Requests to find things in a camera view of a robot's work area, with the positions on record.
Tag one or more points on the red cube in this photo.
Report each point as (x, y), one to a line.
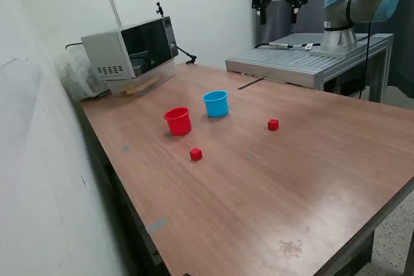
(273, 125)
(195, 154)

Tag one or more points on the silver microwave oven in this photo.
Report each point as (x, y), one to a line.
(106, 53)

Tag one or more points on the red plastic cup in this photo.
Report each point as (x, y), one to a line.
(178, 125)

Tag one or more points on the thin white rod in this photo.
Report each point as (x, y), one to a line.
(115, 12)

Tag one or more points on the aluminium robot mounting table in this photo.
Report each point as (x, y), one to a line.
(307, 62)

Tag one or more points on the dark grey curtain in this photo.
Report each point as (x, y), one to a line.
(275, 32)

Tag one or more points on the small black camera mount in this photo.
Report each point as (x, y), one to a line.
(158, 9)

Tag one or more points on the grey plastic bag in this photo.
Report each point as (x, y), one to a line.
(74, 75)

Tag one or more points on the silver blue UR5e robot arm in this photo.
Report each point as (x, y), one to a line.
(339, 14)

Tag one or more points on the dark metal strip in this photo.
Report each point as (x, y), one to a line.
(249, 83)

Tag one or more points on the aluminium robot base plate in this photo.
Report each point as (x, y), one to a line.
(326, 53)

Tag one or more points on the blue plastic cup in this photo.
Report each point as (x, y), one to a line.
(216, 108)

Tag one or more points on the long grey tape strip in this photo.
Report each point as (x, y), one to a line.
(156, 226)

